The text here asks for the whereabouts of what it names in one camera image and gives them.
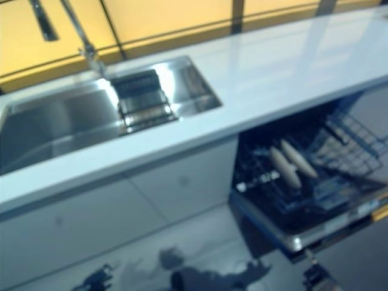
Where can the white cabinet door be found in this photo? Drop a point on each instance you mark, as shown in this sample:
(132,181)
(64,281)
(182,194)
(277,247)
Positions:
(75,224)
(188,182)

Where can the stainless steel kitchen sink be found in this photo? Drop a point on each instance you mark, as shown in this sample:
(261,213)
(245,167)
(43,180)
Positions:
(60,121)

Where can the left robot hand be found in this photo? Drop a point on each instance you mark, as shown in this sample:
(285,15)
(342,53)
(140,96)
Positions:
(100,279)

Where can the black steel roll-up drying rack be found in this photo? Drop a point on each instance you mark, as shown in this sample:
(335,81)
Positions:
(142,103)

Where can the left robot leg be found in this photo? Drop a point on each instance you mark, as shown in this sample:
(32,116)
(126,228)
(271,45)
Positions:
(197,280)

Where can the cream round plate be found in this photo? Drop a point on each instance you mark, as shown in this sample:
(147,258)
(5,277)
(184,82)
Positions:
(303,162)
(286,169)

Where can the chrome gooseneck faucet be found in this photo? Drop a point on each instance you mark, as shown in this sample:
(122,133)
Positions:
(85,39)

